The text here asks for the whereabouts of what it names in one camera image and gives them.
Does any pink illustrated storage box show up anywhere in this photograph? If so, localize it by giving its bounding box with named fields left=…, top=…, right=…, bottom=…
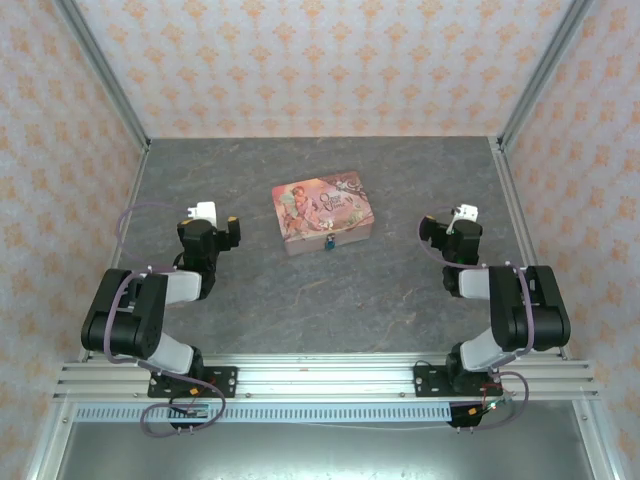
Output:
left=271, top=170, right=377, bottom=258

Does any small circuit board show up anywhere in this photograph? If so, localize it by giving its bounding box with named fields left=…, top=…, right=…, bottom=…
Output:
left=467, top=397, right=516, bottom=419
left=172, top=402, right=209, bottom=420

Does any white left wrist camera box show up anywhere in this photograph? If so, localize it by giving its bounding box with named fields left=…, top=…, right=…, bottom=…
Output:
left=185, top=200, right=220, bottom=227

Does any aluminium table side rail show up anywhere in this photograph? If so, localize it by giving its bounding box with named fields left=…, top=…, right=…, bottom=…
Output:
left=490, top=138, right=572, bottom=361
left=79, top=142, right=153, bottom=362

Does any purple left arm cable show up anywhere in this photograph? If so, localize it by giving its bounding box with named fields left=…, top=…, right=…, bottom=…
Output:
left=103, top=201, right=227, bottom=437

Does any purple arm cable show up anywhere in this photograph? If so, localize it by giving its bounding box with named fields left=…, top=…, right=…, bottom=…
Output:
left=417, top=204, right=532, bottom=432
left=103, top=201, right=227, bottom=437

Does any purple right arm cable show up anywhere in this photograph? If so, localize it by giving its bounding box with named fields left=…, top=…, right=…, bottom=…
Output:
left=417, top=204, right=532, bottom=432

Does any aluminium frame post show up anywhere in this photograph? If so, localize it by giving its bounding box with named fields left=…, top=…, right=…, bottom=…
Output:
left=497, top=0, right=597, bottom=154
left=51, top=0, right=153, bottom=154

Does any aluminium cross rail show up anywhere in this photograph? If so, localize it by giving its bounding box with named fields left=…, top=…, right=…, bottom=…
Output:
left=52, top=353, right=600, bottom=402

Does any white slotted cable duct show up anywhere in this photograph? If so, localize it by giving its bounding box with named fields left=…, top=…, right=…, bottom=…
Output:
left=73, top=403, right=455, bottom=424

